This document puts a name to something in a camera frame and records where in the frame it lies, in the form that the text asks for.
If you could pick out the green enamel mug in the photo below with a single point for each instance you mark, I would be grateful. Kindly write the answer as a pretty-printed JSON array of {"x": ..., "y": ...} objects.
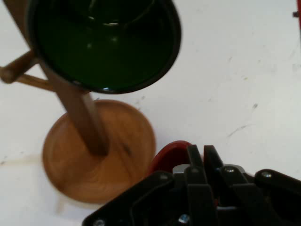
[{"x": 105, "y": 47}]

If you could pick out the wooden mug tree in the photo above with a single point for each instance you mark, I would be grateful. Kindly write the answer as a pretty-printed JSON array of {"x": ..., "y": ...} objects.
[{"x": 94, "y": 174}]

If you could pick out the black table edge clip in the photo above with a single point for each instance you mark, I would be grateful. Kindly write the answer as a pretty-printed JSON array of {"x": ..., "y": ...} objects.
[{"x": 296, "y": 14}]

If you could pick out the red enamel mug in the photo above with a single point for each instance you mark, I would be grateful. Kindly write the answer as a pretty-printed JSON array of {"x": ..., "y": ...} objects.
[{"x": 169, "y": 153}]

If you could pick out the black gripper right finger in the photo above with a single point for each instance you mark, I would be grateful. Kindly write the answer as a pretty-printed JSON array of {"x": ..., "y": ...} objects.
[{"x": 247, "y": 202}]

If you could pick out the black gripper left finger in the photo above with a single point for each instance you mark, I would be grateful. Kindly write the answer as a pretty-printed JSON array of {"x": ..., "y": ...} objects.
[{"x": 195, "y": 200}]

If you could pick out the large red foam block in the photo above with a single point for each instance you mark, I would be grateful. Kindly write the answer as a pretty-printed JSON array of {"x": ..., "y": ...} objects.
[{"x": 299, "y": 33}]

